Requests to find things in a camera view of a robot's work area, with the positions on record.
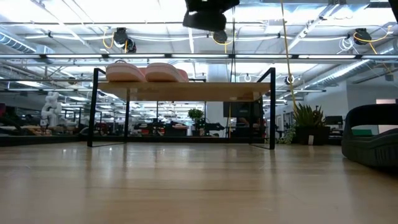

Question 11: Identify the black ceiling cable reel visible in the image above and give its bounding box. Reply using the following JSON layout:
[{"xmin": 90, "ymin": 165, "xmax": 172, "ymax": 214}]
[
  {"xmin": 353, "ymin": 27, "xmax": 373, "ymax": 46},
  {"xmin": 112, "ymin": 27, "xmax": 137, "ymax": 54},
  {"xmin": 213, "ymin": 30, "xmax": 229, "ymax": 45}
]

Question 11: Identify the green succulent plant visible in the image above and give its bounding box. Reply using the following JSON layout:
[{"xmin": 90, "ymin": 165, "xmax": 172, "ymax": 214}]
[{"xmin": 292, "ymin": 102, "xmax": 331, "ymax": 146}]

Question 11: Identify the small green potted plant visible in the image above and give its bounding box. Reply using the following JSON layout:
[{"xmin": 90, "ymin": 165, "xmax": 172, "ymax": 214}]
[{"xmin": 188, "ymin": 108, "xmax": 205, "ymax": 137}]

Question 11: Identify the silver ventilation duct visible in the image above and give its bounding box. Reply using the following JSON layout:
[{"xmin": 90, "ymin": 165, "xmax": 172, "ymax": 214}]
[{"xmin": 303, "ymin": 58, "xmax": 398, "ymax": 91}]

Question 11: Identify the wooden shelf with black frame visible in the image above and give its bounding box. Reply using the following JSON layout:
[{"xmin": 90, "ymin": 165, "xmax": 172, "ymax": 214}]
[{"xmin": 86, "ymin": 67, "xmax": 277, "ymax": 150}]

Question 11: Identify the white robot figure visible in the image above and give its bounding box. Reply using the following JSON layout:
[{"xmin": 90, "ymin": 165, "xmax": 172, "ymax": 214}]
[{"xmin": 40, "ymin": 91, "xmax": 65, "ymax": 128}]

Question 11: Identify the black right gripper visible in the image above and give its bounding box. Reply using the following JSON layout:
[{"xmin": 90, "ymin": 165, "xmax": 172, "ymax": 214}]
[{"xmin": 185, "ymin": 0, "xmax": 240, "ymax": 13}]

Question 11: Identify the yellow hanging cable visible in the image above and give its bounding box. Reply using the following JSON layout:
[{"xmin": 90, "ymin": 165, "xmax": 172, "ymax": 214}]
[{"xmin": 280, "ymin": 0, "xmax": 299, "ymax": 113}]

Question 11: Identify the pink foam slide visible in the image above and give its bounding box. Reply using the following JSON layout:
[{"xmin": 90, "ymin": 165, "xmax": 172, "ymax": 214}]
[
  {"xmin": 104, "ymin": 62, "xmax": 147, "ymax": 83},
  {"xmin": 144, "ymin": 62, "xmax": 190, "ymax": 83}
]

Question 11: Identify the dark wall monitor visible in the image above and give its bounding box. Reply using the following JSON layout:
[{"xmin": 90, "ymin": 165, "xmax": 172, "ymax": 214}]
[{"xmin": 223, "ymin": 101, "xmax": 265, "ymax": 118}]

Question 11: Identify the black foam slide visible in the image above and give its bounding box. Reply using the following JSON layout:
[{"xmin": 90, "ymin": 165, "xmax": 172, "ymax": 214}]
[
  {"xmin": 341, "ymin": 103, "xmax": 398, "ymax": 170},
  {"xmin": 182, "ymin": 11, "xmax": 228, "ymax": 32}
]

